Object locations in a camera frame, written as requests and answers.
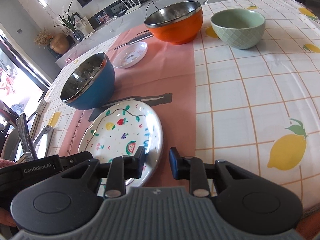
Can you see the blue steel bowl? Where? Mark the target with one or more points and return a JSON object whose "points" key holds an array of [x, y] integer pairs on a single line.
{"points": [[91, 85]]}

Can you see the brown round vase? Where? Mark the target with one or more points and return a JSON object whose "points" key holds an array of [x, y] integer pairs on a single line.
{"points": [[59, 43]]}

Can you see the potted plant blue vase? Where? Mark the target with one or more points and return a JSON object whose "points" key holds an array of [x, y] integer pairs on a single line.
{"points": [[68, 21]]}

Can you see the orange steel bowl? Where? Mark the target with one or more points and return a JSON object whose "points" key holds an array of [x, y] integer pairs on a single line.
{"points": [[177, 23]]}

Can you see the white fruit pattern plate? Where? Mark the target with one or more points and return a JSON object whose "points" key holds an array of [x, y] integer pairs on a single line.
{"points": [[120, 130]]}

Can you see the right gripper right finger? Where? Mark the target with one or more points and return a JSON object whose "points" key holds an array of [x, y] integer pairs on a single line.
{"points": [[191, 169]]}

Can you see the white wifi router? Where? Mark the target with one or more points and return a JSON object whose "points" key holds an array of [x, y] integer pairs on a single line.
{"points": [[131, 5]]}

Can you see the small white saucer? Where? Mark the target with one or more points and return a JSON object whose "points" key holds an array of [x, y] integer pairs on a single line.
{"points": [[131, 55]]}

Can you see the green ceramic bowl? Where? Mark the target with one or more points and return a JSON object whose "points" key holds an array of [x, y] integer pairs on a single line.
{"points": [[239, 28]]}

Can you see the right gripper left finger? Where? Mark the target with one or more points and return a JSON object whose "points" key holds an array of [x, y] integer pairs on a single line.
{"points": [[121, 169]]}

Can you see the lemon checked tablecloth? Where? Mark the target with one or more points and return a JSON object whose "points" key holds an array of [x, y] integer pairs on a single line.
{"points": [[257, 108]]}

